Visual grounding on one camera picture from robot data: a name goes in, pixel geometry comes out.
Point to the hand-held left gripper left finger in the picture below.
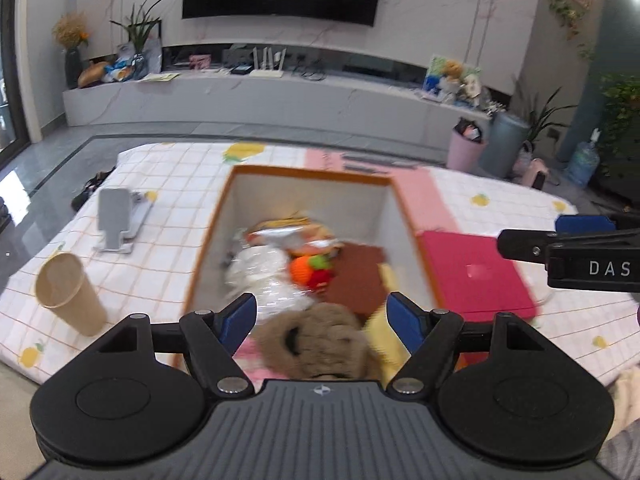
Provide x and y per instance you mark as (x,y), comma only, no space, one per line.
(240,317)

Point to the pink space heater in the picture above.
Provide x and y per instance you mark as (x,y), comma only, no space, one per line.
(534,172)

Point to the fruit print checked tablecloth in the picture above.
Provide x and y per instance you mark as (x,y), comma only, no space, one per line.
(165,200)

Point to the brown paper cup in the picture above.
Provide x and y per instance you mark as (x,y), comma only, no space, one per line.
(65,290)

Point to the green picture board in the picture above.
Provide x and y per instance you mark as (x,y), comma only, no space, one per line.
(435,77)

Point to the plastic shopping bags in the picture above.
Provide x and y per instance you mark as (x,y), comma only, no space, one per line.
(142,62)

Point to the grey lidded trash can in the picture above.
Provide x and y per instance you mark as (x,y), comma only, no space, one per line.
(502,145)

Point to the clear plastic bundle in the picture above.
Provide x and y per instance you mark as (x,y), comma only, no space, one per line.
(260,265)

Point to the orange brown cushion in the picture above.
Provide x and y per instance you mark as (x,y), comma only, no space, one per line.
(92,75)

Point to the orange crocheted fruit toy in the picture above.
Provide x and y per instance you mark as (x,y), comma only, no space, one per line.
(300,270)

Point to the pink play mat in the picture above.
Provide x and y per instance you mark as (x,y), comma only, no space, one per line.
(430,195)

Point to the small black device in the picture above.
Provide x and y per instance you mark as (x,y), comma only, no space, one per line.
(241,69)

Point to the tall leafy potted plant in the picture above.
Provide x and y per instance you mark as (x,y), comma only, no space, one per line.
(140,25)

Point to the pink trash bin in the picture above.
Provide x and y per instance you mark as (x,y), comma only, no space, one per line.
(465,152)

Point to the brown sponge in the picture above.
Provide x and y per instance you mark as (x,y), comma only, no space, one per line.
(357,275)

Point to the white router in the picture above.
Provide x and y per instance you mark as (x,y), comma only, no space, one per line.
(265,72)

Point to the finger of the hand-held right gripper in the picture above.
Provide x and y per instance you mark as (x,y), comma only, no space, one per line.
(582,223)
(522,246)

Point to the orange and white soft toy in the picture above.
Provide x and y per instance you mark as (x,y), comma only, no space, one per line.
(310,235)

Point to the long leaf potted plant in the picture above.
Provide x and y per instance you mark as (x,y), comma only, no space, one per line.
(540,120)

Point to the green climbing plant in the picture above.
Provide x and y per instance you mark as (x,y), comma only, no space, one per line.
(620,120)

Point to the yellow green paper sheet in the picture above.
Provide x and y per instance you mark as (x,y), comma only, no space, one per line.
(157,77)

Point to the white marble television console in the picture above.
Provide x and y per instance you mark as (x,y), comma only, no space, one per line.
(250,105)

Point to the red flat box lid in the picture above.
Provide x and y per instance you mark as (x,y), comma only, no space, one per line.
(475,280)

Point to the hanging ivy plant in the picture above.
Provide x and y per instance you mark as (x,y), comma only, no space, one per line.
(567,15)

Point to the dark vase with dried flowers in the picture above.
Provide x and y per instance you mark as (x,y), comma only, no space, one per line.
(73,67)

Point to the small pink box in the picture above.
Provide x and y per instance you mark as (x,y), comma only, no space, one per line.
(200,61)

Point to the small brown teddy bear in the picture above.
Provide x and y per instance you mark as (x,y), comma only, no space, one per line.
(452,69)

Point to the yellow cloth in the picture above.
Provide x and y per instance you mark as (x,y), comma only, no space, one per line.
(380,340)

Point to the orange rimmed white storage box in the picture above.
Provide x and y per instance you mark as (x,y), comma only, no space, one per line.
(300,195)

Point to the brown plush bear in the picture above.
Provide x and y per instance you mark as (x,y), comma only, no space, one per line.
(325,330)

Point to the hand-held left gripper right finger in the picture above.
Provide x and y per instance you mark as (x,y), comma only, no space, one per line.
(405,320)

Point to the blue water jug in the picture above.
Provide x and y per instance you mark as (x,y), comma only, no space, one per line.
(582,162)

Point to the grey phone stand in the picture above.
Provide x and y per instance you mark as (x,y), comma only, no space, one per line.
(117,210)

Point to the dark slippers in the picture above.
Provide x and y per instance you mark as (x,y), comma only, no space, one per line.
(90,190)

